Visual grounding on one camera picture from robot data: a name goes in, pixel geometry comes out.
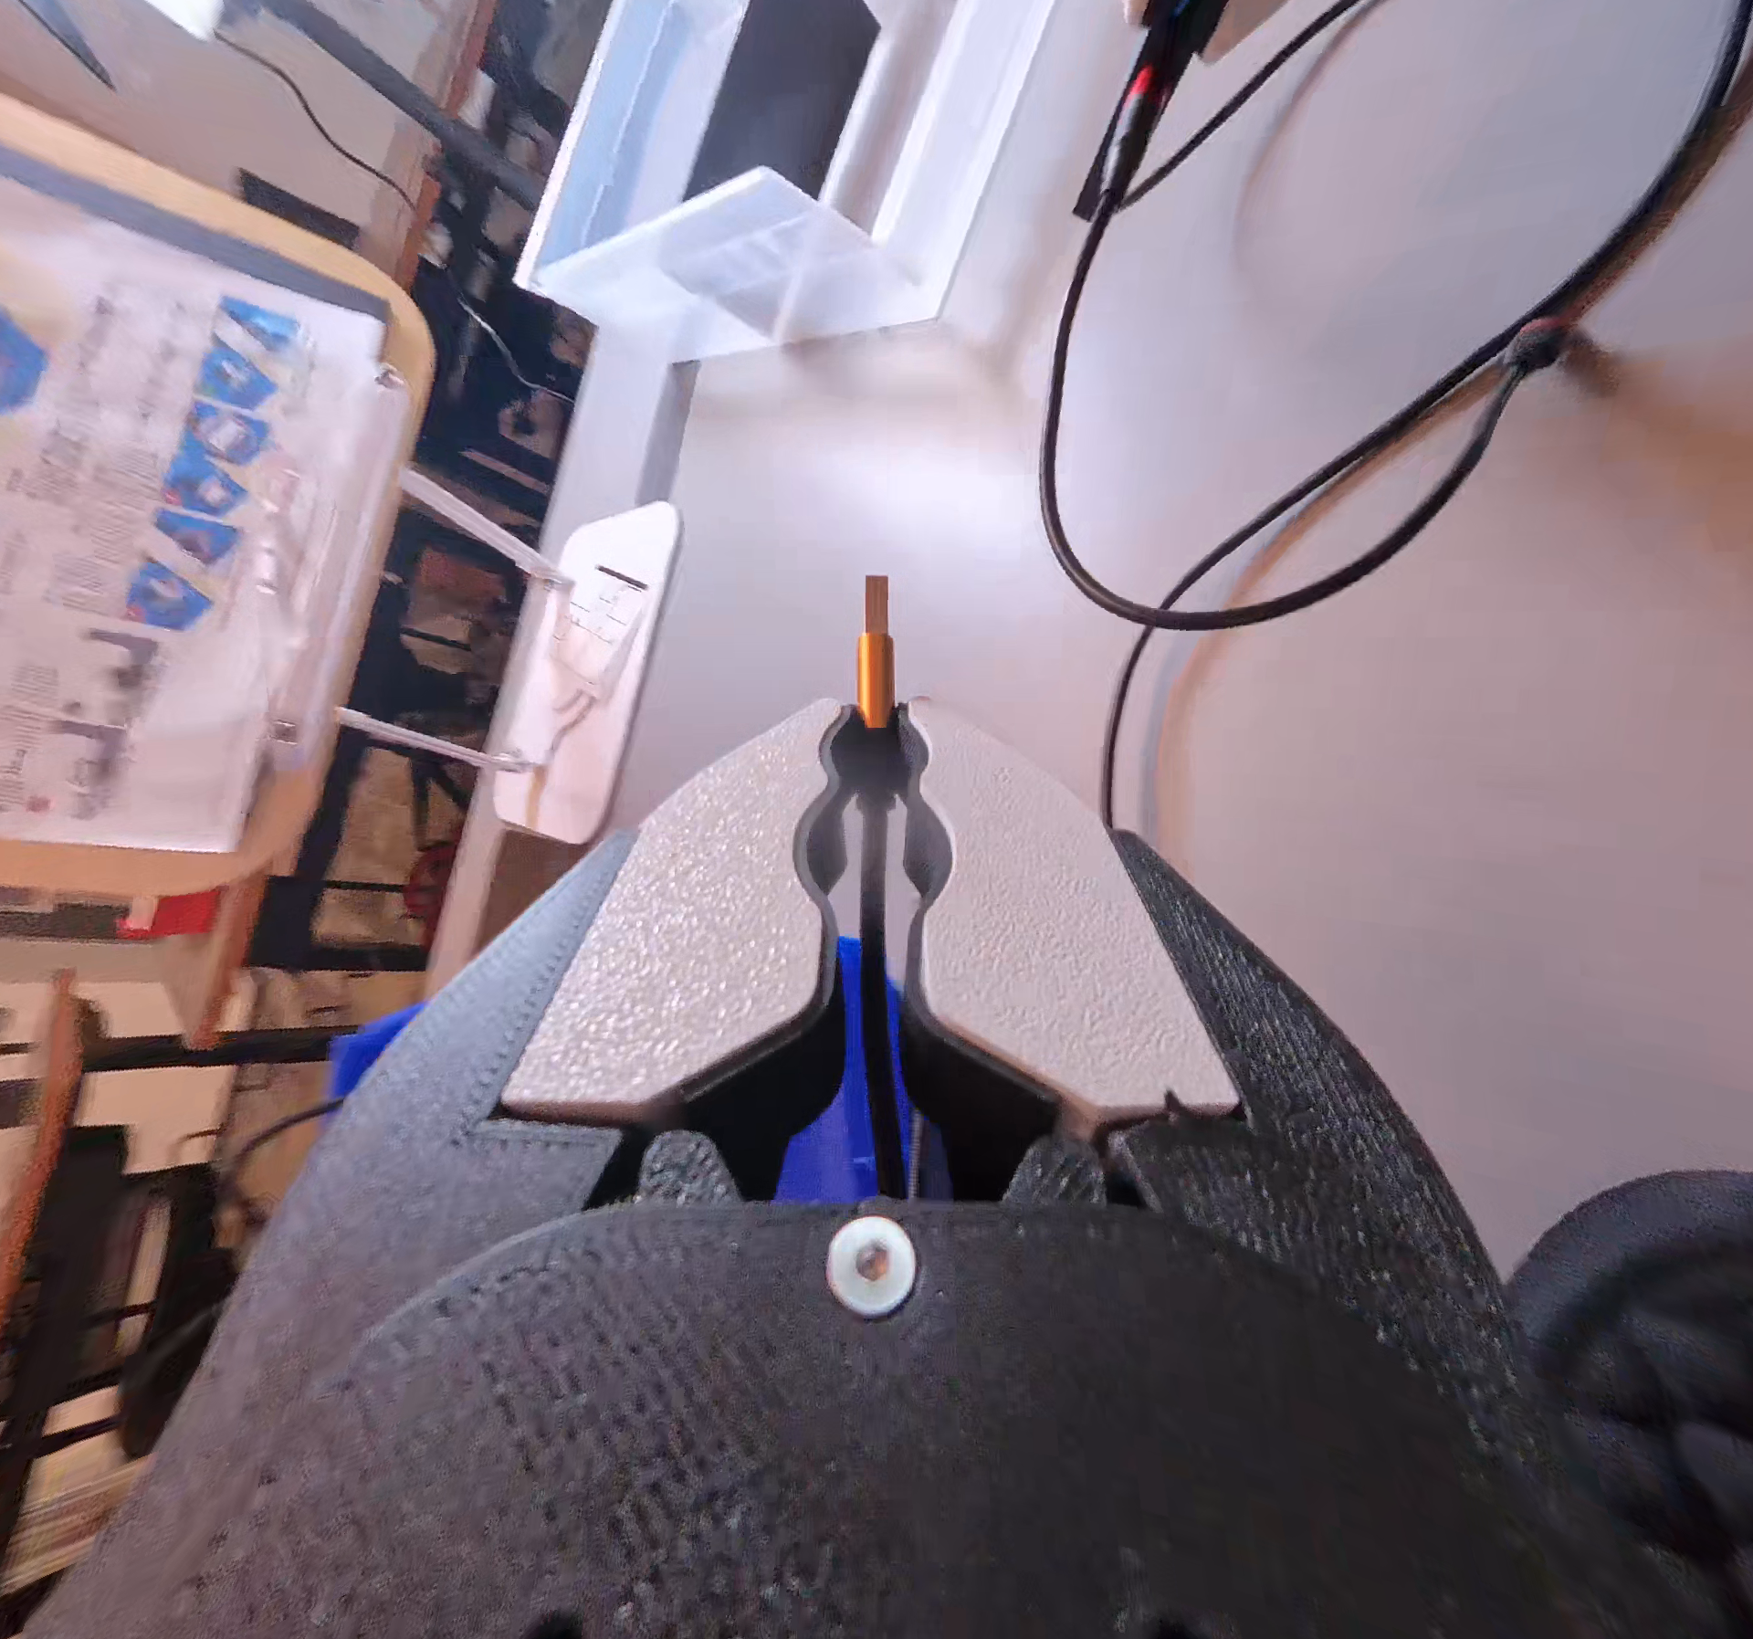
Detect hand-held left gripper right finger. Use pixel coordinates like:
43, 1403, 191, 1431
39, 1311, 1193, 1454
897, 697, 1240, 1141

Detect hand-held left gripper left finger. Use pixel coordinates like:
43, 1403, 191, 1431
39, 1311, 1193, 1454
499, 699, 844, 1127

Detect blue plastic bin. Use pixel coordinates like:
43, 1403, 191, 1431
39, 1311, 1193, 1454
328, 934, 960, 1205

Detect black usb cable orange plugs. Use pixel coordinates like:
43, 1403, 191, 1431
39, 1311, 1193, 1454
855, 575, 916, 1203

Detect thick black hub cable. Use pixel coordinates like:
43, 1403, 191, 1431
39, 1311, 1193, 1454
1034, 0, 1753, 634

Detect clear plastic bin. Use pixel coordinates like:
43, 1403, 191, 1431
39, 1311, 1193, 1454
512, 0, 1083, 361

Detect black divider panel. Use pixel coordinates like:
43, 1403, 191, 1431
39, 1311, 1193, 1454
684, 0, 880, 204

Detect printed instruction sheet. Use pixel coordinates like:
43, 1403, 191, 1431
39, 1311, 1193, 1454
0, 181, 390, 847

